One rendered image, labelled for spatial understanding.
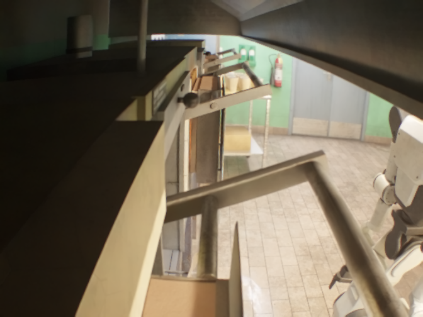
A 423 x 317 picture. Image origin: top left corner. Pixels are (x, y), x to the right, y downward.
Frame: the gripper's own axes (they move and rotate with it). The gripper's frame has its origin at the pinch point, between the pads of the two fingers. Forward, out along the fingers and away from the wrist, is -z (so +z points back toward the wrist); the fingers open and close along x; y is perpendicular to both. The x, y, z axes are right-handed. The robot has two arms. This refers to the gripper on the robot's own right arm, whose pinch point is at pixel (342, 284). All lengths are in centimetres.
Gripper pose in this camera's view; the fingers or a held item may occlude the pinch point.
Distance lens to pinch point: 155.6
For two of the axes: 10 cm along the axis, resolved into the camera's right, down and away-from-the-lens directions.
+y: -0.4, 3.8, -9.2
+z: 2.3, -8.9, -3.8
